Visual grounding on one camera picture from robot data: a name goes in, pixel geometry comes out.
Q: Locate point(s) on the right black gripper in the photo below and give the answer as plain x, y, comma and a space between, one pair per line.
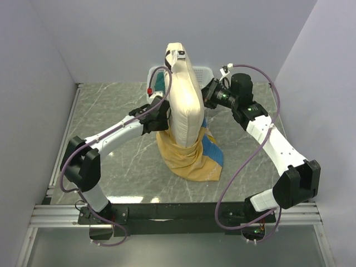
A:
207, 92

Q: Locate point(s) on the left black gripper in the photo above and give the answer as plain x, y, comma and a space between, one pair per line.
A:
164, 126

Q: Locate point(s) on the cream pillow with bear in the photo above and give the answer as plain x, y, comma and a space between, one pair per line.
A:
185, 97

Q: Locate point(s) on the blue yellow Pikachu pillowcase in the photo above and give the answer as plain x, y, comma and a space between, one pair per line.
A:
203, 161

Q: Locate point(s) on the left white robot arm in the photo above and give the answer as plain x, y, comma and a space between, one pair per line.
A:
81, 164

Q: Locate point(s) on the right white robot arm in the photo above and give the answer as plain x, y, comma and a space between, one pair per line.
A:
299, 177

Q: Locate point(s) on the green cloth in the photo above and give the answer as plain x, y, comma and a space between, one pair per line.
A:
160, 82

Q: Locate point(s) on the white plastic basket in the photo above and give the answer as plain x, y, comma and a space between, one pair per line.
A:
203, 75

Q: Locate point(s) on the black base bar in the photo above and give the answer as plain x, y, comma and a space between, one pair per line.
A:
176, 218

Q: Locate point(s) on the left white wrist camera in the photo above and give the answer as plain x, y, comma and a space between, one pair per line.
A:
151, 94

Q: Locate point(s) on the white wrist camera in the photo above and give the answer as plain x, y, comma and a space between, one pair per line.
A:
225, 72
151, 94

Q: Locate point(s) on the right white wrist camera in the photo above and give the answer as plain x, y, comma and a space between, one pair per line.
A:
225, 72

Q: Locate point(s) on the aluminium frame rail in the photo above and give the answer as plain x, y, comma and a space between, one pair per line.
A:
54, 216

